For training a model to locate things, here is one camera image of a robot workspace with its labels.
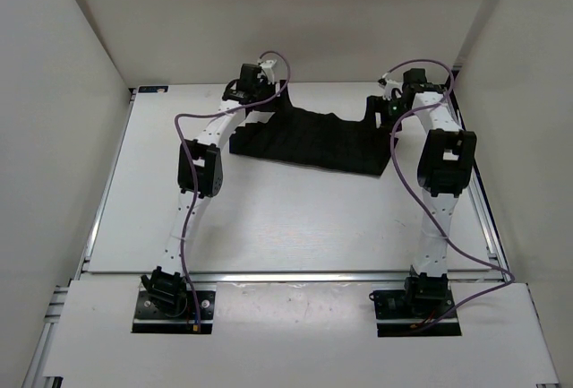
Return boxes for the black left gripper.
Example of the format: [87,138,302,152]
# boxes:
[253,79,293,112]

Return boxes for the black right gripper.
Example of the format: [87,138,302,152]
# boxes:
[358,95,415,135]

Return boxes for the black pleated skirt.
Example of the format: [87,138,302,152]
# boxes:
[229,107,390,177]

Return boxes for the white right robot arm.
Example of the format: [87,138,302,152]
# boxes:
[371,68,477,323]

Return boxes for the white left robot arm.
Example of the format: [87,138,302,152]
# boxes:
[141,58,288,332]

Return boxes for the blue label left corner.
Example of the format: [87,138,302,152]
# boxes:
[137,85,169,93]

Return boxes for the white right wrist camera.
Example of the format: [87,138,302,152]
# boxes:
[378,74,402,99]

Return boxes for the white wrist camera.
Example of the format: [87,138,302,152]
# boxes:
[257,58,278,85]
[378,74,402,99]

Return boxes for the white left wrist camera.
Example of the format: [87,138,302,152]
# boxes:
[257,58,278,85]

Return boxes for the aluminium right side rail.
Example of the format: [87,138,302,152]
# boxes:
[449,64,510,272]

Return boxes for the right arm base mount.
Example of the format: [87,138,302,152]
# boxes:
[369,274,462,338]

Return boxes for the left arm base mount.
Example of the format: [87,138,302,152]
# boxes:
[132,286,216,335]

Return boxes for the aluminium front rail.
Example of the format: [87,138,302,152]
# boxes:
[84,271,417,284]

